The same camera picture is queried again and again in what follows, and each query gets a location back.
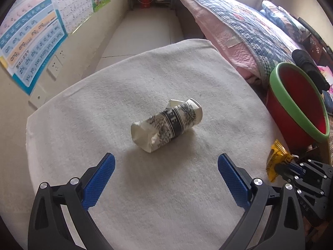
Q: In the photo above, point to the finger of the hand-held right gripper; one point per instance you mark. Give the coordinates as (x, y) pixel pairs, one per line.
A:
(285, 174)
(295, 166)

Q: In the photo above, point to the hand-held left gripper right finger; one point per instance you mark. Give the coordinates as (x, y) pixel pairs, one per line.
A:
(234, 182)

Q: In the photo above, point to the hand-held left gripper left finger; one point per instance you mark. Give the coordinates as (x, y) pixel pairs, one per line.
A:
(100, 182)

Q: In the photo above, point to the yellow snack packet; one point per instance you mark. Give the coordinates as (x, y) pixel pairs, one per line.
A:
(275, 161)

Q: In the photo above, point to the red bucket with green rim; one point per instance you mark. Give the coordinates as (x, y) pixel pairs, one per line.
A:
(299, 101)

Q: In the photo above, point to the paper cup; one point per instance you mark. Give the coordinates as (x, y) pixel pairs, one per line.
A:
(166, 127)

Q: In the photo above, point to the pink printed cloth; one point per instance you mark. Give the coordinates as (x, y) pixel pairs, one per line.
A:
(327, 73)

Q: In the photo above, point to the black cloth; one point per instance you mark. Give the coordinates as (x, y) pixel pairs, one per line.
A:
(309, 67)

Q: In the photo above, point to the dark wooden headboard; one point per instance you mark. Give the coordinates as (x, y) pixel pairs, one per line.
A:
(317, 44)

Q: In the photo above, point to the pink bedspread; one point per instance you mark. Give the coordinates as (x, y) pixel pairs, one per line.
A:
(223, 39)

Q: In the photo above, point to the blue floral pillow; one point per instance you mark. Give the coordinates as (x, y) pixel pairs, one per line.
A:
(281, 15)

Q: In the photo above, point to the bed with patchwork quilt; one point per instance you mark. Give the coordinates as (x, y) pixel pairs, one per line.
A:
(234, 18)

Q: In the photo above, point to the white wall plate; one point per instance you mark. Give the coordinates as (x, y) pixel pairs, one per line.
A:
(37, 97)

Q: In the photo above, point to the blue wall poster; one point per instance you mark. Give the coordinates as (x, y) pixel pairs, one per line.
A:
(31, 44)

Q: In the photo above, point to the white wall chart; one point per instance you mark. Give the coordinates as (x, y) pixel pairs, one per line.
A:
(70, 5)

